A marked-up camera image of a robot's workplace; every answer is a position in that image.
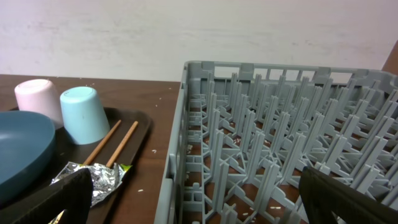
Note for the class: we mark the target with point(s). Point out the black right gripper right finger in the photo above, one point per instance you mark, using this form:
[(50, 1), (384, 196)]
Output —
[(325, 199)]

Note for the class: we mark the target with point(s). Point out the wooden chopstick left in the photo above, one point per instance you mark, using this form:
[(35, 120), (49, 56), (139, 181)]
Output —
[(99, 147)]

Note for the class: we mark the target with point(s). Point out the dark blue plate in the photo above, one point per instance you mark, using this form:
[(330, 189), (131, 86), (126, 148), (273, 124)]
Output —
[(27, 145)]

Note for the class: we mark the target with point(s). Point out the wooden chopstick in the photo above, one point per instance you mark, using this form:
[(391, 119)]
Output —
[(122, 144), (99, 147)]

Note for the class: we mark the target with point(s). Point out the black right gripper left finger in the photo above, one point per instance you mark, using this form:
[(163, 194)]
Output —
[(70, 196)]

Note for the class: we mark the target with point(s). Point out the grey dishwasher rack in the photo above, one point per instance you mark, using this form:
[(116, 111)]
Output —
[(236, 141)]

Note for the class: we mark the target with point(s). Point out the crumpled foil wrapper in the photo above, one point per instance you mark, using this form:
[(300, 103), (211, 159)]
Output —
[(105, 180)]

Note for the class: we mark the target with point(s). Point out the pink plastic cup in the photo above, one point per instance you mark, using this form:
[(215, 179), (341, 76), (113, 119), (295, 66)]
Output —
[(40, 96)]

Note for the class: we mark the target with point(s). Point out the dark brown serving tray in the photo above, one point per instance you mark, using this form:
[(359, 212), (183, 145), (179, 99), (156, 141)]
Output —
[(66, 150)]

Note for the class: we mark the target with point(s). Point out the wooden chopstick right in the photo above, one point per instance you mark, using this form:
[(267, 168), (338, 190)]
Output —
[(122, 144)]

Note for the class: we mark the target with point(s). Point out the light blue plastic cup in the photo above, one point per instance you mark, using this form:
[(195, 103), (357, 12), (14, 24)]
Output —
[(83, 115)]

